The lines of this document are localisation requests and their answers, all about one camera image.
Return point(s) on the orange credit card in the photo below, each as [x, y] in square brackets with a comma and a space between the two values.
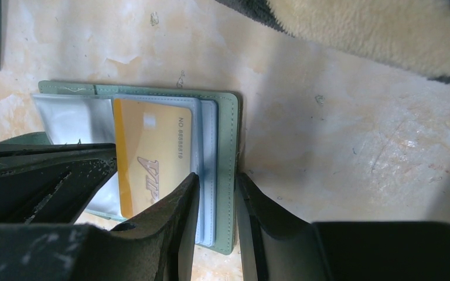
[153, 146]

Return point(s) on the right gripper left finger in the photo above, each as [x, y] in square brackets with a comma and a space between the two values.
[157, 244]

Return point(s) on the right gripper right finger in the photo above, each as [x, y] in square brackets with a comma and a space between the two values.
[277, 245]

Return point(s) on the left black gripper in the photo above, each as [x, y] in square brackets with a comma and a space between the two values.
[51, 183]

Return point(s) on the black beige flower-patterned blanket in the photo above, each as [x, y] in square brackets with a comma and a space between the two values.
[411, 35]

